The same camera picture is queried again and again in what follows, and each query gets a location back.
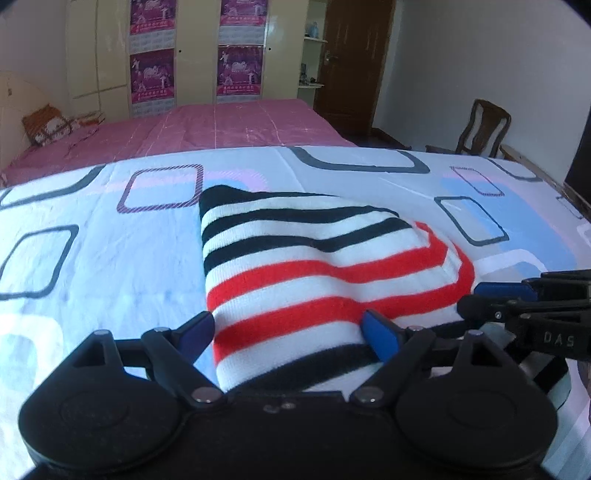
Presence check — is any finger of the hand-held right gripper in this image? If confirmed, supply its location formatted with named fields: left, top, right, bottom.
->
left=456, top=294, right=591, bottom=326
left=473, top=271, right=591, bottom=302

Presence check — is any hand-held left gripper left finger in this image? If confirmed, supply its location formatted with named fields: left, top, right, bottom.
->
left=69, top=311, right=227, bottom=409

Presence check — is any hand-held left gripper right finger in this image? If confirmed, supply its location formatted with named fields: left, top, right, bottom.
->
left=348, top=309, right=513, bottom=409

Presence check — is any red black striped white sweater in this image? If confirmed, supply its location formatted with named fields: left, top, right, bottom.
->
left=198, top=185, right=476, bottom=393

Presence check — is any white bed sheet square pattern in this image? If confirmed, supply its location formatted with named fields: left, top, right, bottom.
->
left=0, top=145, right=591, bottom=480

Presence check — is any wooden bed footboard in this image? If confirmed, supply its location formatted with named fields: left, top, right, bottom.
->
left=501, top=144, right=591, bottom=217

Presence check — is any dark panel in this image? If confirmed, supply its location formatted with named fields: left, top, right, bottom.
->
left=564, top=138, right=591, bottom=199

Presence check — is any brown wooden chair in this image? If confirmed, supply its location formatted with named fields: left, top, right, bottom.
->
left=425, top=98, right=512, bottom=158

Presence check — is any pink bed cover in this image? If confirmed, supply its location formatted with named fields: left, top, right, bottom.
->
left=0, top=98, right=358, bottom=188

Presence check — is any orange folded cloth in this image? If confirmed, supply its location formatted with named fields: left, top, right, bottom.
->
left=69, top=112, right=105, bottom=129

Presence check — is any orange white patterned pillow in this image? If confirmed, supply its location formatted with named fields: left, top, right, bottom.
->
left=21, top=104, right=75, bottom=147

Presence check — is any brown wooden door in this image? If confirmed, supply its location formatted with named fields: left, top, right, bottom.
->
left=314, top=0, right=398, bottom=137

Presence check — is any cream wardrobe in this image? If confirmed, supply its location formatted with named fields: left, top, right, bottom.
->
left=65, top=0, right=308, bottom=121

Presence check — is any cream open shelf unit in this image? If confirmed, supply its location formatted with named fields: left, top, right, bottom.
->
left=295, top=0, right=329, bottom=109

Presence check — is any purple wall poster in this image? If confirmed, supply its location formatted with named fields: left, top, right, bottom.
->
left=129, top=0, right=178, bottom=51
left=219, top=0, right=269, bottom=45
left=216, top=45, right=264, bottom=103
left=129, top=48, right=177, bottom=116

